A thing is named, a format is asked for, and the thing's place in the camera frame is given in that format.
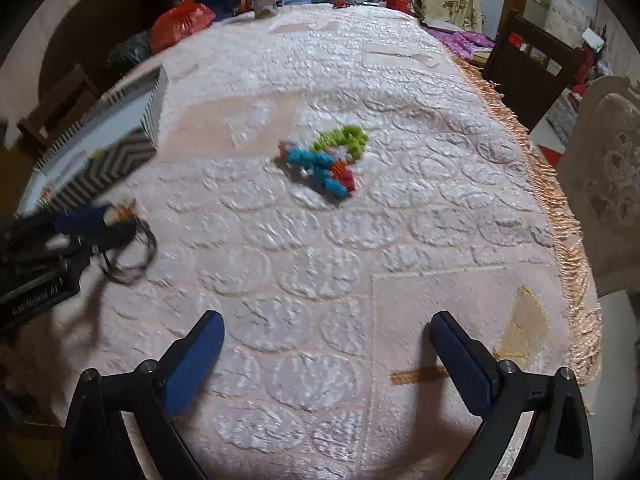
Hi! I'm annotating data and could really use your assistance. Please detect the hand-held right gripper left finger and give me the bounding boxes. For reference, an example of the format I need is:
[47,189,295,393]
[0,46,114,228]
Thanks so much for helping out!
[59,310,226,480]

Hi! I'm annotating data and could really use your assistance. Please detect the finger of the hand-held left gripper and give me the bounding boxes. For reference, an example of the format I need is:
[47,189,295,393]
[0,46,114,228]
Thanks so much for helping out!
[20,222,138,272]
[10,203,121,242]

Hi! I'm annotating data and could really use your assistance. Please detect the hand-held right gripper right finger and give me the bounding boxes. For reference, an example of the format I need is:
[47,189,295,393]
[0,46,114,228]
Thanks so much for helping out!
[430,310,593,480]

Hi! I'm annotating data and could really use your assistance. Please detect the striped jewelry box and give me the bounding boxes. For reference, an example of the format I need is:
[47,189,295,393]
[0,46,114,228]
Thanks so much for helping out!
[15,64,170,217]

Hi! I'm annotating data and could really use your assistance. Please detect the lime green bead bracelet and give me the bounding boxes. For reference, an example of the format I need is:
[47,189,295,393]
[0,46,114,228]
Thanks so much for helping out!
[312,125,370,163]

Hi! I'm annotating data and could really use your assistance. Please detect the brown wooden chair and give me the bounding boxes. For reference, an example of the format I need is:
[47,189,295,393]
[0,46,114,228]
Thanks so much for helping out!
[17,64,101,149]

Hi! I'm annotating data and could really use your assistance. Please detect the pink quilted tablecloth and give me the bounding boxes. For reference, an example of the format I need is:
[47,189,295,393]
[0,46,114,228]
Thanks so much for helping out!
[0,2,603,480]

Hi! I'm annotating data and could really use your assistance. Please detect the black plastic bag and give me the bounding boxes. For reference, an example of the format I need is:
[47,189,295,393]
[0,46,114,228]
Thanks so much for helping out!
[106,32,154,72]

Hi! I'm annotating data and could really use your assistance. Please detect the round brown tabletop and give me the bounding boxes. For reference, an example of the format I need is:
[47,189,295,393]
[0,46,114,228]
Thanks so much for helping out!
[47,0,152,79]

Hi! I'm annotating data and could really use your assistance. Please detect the red plastic bag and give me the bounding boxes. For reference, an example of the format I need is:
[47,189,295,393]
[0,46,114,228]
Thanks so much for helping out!
[150,0,217,54]

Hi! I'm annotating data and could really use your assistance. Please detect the cream upholstered chair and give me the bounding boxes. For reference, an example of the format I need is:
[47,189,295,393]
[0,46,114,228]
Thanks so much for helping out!
[555,76,640,297]

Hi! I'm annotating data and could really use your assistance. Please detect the dark wooden chair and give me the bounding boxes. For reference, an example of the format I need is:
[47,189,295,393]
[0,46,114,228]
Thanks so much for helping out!
[482,10,587,134]

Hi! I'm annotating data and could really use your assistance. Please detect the purple cloth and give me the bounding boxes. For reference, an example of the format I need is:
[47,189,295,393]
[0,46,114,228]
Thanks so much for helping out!
[425,27,497,59]

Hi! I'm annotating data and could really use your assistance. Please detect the white fluffy cloth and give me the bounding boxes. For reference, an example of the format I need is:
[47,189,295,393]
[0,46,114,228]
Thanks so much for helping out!
[542,0,596,37]

